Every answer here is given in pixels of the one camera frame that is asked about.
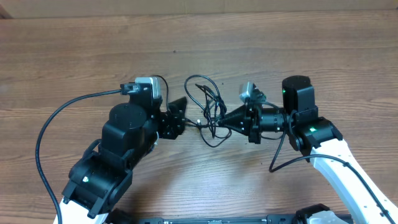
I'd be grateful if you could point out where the right camera cable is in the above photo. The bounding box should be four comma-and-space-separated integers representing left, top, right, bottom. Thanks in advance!
268, 102, 396, 224

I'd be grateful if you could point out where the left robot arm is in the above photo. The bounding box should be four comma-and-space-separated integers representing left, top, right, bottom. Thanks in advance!
56, 93, 187, 223

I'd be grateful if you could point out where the thick black USB cable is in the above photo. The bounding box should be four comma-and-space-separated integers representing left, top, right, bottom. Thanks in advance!
183, 74, 233, 148

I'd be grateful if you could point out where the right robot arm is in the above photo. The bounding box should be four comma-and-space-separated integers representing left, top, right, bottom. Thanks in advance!
218, 75, 397, 223

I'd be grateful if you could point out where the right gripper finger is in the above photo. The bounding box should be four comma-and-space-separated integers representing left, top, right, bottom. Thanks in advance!
218, 105, 248, 126
222, 124, 249, 136

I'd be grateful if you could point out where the left camera cable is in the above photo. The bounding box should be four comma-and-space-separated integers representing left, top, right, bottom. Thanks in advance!
35, 82, 141, 224

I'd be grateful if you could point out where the camera cable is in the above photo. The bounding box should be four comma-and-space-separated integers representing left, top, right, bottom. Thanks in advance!
268, 102, 396, 224
35, 82, 141, 224

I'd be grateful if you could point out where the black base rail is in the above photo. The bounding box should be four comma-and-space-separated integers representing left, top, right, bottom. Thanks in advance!
105, 203, 354, 224

